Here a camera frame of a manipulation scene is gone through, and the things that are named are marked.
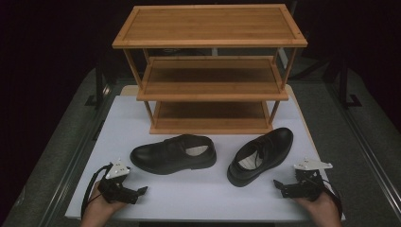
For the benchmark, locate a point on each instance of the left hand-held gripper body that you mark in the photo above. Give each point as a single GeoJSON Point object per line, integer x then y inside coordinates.
{"type": "Point", "coordinates": [115, 189]}

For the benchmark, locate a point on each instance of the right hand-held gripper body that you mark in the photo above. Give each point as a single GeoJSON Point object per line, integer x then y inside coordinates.
{"type": "Point", "coordinates": [310, 186]}

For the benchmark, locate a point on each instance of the black leather shoe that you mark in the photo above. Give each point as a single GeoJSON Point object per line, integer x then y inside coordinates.
{"type": "Point", "coordinates": [271, 148]}
{"type": "Point", "coordinates": [164, 156]}

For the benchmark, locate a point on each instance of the wooden three-tier shoe rack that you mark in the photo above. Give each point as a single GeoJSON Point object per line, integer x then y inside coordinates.
{"type": "Point", "coordinates": [209, 25]}

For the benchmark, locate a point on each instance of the person's left hand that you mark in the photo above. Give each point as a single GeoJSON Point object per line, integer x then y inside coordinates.
{"type": "Point", "coordinates": [97, 211]}

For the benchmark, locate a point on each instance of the person's right hand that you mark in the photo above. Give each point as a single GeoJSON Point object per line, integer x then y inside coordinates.
{"type": "Point", "coordinates": [324, 211]}

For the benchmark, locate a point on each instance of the white table mat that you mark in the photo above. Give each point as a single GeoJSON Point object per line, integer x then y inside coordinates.
{"type": "Point", "coordinates": [189, 195]}

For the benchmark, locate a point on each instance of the black metal stand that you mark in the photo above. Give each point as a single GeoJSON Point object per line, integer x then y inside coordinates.
{"type": "Point", "coordinates": [344, 88]}
{"type": "Point", "coordinates": [99, 85]}

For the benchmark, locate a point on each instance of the metal floor rail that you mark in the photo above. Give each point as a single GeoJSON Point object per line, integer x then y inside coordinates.
{"type": "Point", "coordinates": [75, 164]}
{"type": "Point", "coordinates": [365, 151]}

